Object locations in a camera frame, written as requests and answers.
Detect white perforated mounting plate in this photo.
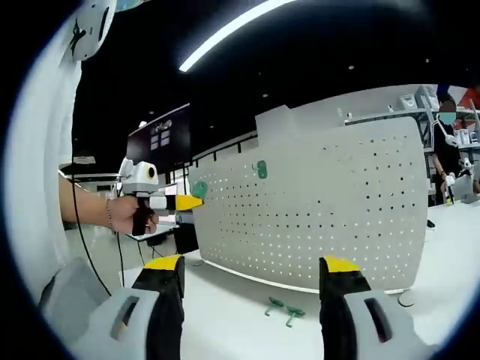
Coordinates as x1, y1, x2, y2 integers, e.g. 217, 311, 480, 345
188, 106, 431, 308

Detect grey mesh office chair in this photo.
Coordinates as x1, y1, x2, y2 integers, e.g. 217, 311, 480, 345
39, 256, 113, 341

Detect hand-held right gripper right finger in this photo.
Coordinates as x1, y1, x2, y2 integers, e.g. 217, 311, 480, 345
318, 255, 429, 360

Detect large dark wall screen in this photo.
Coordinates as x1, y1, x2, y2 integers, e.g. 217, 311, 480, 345
125, 103, 193, 173

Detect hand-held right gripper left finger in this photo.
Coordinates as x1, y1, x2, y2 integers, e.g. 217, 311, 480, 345
79, 253, 187, 360

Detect person's white shirt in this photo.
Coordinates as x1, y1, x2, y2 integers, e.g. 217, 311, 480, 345
9, 22, 83, 301

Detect long ceiling light strip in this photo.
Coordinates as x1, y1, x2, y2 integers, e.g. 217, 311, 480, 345
178, 0, 297, 74

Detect metal storage shelf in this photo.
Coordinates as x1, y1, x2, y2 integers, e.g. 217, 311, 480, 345
343, 84, 480, 151

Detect white chest device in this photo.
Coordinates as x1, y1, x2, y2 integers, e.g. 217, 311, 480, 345
69, 0, 118, 61

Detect person's left hand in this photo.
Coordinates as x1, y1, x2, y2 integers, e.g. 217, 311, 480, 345
110, 193, 161, 237

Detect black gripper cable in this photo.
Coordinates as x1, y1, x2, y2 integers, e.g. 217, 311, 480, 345
70, 136, 113, 297
115, 231, 125, 288

